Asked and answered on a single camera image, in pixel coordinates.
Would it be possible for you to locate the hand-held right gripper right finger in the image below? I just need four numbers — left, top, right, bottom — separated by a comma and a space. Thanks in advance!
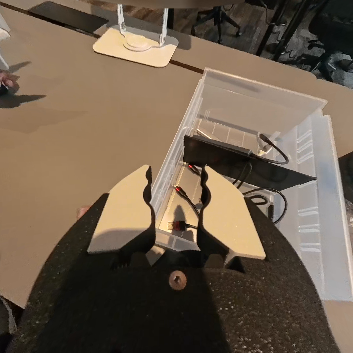
196, 165, 266, 261

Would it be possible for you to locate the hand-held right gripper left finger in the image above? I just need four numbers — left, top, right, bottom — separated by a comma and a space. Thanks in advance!
87, 165, 157, 254

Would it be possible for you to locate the clear plastic bin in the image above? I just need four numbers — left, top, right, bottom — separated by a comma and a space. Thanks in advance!
150, 67, 353, 302

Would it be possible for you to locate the black divider panel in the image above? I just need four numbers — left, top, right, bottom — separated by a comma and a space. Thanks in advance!
183, 134, 317, 191

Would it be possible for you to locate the white document stand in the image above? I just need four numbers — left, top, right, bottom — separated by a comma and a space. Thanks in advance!
92, 4, 179, 68

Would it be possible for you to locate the black office chair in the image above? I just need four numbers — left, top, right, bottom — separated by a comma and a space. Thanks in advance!
192, 0, 241, 44
307, 0, 353, 82

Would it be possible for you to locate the black desk cable cover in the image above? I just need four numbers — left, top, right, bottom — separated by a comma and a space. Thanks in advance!
29, 1, 109, 36

